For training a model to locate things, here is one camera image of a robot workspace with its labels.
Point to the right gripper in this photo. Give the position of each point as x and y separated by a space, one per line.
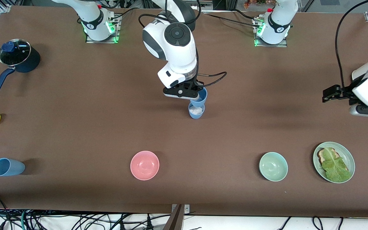
197 85

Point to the mint green plate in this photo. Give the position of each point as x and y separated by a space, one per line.
350 158

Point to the grey power strip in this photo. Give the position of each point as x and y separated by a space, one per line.
188 4

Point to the green lettuce leaf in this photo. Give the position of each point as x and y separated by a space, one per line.
335 167

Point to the pink bowl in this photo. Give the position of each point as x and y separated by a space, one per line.
144 165

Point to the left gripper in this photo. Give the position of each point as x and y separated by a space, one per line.
344 91

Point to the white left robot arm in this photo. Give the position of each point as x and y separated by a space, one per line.
278 19

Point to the mint green bowl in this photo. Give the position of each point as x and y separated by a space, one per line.
273 166

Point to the dark blue saucepan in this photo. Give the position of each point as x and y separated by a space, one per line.
32 62

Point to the crumpled white tissue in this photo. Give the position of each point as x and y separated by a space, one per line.
197 111

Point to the dark metal bar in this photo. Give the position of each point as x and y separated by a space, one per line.
174 220

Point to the metal table edge bracket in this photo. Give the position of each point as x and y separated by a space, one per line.
186 209

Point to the glass saucepan lid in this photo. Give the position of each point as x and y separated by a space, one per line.
14 52

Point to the toast slice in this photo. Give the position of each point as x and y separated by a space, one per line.
322 155

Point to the blue cup holding tissue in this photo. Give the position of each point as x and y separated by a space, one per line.
196 115

